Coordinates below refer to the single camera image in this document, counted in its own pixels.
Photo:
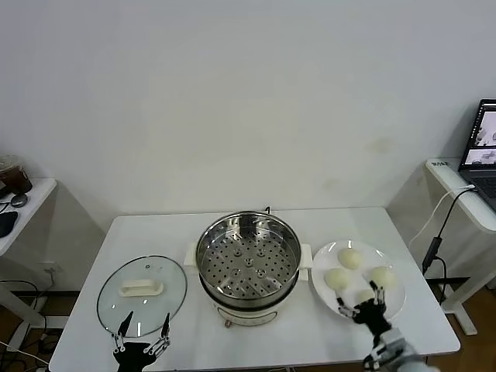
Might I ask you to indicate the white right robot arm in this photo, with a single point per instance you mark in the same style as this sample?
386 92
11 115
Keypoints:
414 364

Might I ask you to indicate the white electric cooker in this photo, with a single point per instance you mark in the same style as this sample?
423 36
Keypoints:
248 312

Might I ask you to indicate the black computer mouse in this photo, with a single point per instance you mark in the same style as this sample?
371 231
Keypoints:
5 224

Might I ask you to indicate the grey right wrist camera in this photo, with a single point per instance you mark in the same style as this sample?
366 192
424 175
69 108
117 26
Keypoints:
393 339

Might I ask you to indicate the dark grey open laptop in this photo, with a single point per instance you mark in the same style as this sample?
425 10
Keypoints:
484 182

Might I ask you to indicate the white side table under laptop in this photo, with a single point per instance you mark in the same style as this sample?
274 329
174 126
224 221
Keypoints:
449 174

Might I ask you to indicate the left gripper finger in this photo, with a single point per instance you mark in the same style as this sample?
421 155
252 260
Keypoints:
167 327
126 325

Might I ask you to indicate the white round plate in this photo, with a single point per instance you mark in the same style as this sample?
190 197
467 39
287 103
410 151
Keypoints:
329 259

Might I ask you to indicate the steamed white baozi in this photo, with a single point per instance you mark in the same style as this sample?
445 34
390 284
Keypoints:
350 258
338 279
384 276
364 295

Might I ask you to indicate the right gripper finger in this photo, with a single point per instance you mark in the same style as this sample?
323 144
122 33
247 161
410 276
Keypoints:
378 299
348 312

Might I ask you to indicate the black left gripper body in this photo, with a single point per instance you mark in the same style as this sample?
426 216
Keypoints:
133 352

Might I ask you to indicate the small round grey puck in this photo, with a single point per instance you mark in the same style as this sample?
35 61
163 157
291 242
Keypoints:
18 199

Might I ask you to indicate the white side table under cup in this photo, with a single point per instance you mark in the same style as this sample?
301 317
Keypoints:
35 197

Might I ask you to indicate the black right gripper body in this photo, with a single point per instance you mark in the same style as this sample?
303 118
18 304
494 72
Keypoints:
372 315

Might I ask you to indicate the plastic cup of iced coffee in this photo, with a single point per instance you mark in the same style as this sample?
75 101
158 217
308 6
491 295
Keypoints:
15 180

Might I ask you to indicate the white wall outlet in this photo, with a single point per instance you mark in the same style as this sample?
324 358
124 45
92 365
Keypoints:
49 267

